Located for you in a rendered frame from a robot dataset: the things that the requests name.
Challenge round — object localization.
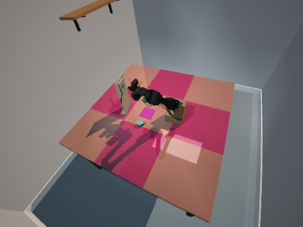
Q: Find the translucent magenta square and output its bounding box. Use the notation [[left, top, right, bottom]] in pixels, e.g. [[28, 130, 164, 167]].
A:
[[139, 107, 155, 120]]

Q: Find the tan flat panel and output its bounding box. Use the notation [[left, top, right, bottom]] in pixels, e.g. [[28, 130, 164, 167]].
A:
[[114, 73, 132, 115]]

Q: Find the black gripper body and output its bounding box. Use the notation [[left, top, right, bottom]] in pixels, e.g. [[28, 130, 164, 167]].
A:
[[131, 78, 140, 90]]

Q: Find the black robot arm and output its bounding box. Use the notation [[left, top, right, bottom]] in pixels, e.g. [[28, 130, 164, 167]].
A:
[[131, 87, 179, 110]]

